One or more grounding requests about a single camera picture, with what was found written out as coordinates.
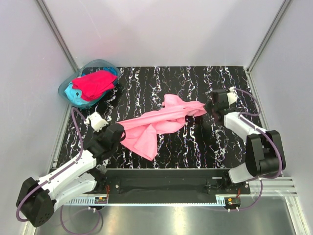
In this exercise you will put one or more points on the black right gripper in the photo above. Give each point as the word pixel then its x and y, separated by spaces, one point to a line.
pixel 208 106

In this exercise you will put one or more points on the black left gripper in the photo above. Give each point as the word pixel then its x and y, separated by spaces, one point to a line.
pixel 98 133

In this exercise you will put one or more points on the pink t shirt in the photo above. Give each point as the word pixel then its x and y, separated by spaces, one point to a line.
pixel 141 132

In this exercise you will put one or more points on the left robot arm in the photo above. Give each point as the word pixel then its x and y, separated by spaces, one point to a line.
pixel 39 199

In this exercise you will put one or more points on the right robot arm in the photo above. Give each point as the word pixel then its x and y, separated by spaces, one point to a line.
pixel 264 157

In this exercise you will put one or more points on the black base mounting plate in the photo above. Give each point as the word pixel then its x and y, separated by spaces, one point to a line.
pixel 136 176

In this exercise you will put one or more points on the teal blue t shirt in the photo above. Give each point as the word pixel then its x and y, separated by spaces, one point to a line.
pixel 74 96

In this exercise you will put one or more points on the magenta t shirt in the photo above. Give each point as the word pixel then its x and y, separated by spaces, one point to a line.
pixel 93 85

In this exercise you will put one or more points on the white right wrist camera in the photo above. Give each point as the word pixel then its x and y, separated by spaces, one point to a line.
pixel 232 95

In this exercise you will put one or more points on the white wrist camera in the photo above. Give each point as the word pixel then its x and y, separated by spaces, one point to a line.
pixel 232 95
pixel 96 121

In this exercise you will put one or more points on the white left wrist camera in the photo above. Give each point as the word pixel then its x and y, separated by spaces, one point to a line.
pixel 96 121

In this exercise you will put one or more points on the white slotted cable duct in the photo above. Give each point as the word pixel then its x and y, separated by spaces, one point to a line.
pixel 88 201

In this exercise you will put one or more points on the aluminium front rail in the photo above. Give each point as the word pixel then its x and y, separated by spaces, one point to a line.
pixel 269 186

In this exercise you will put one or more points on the right aluminium corner post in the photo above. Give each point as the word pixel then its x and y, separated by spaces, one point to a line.
pixel 272 28

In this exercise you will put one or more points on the aluminium corner post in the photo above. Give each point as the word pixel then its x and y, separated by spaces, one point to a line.
pixel 272 28
pixel 57 34

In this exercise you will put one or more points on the left aluminium corner post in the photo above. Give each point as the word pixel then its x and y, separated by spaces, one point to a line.
pixel 57 34

